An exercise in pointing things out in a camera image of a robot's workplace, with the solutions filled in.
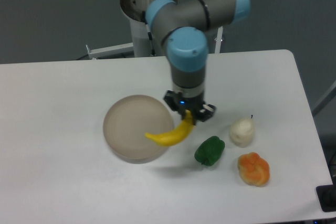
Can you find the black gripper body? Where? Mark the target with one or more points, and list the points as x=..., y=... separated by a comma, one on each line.
x=202, y=110

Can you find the yellow toy banana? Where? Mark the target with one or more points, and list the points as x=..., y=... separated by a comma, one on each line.
x=175, y=136

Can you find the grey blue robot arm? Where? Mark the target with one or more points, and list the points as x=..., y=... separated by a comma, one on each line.
x=179, y=29

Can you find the beige round plate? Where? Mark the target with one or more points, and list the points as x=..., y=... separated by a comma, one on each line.
x=126, y=123

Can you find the green toy bell pepper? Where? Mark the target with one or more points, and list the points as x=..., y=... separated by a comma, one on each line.
x=210, y=151

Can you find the white toy garlic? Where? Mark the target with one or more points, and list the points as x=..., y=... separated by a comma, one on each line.
x=242, y=131

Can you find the orange toy bread knot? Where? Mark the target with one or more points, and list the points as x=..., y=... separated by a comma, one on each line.
x=253, y=169

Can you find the black device at table edge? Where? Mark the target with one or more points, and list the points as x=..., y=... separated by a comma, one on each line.
x=326, y=197

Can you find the white metal bracket right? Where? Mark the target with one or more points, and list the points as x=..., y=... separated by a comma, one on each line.
x=219, y=39

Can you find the white metal bracket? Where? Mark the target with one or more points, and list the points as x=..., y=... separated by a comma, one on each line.
x=219, y=39
x=111, y=52

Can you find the white metal bracket left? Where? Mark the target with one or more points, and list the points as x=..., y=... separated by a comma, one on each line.
x=111, y=52

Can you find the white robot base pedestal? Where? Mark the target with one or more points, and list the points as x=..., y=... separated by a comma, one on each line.
x=144, y=44

